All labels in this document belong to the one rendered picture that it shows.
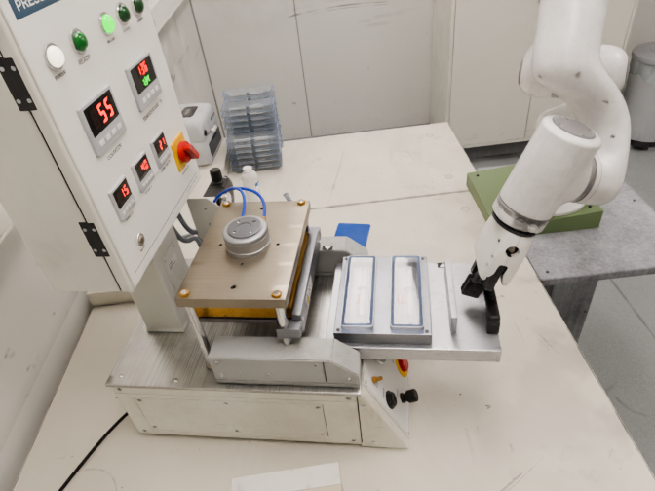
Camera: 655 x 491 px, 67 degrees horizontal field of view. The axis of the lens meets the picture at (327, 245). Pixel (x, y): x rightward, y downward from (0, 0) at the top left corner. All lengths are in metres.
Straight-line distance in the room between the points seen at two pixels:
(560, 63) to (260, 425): 0.77
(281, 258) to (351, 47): 2.58
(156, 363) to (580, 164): 0.77
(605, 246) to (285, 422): 0.95
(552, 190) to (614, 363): 1.52
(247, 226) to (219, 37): 2.52
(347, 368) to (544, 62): 0.54
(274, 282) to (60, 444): 0.62
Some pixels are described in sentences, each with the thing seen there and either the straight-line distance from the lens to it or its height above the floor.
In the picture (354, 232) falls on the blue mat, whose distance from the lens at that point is 1.45.
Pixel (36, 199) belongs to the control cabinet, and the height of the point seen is 1.32.
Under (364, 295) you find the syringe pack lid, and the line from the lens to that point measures 0.89.
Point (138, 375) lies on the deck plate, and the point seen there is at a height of 0.93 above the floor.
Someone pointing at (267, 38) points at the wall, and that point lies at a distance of 3.28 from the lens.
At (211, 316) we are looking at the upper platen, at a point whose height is 1.04.
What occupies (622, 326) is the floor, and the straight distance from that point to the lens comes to 2.37.
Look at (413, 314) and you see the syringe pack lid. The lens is 0.86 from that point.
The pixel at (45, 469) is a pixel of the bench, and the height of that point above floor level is 0.75.
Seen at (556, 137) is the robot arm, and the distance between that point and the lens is 0.73.
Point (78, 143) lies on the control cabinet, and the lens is 0.69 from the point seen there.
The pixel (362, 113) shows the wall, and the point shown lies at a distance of 3.46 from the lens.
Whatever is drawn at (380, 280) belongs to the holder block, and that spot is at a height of 1.00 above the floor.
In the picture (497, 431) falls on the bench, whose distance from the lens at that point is 1.04.
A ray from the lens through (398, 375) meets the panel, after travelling 1.03.
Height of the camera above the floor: 1.63
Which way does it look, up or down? 39 degrees down
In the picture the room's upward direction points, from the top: 7 degrees counter-clockwise
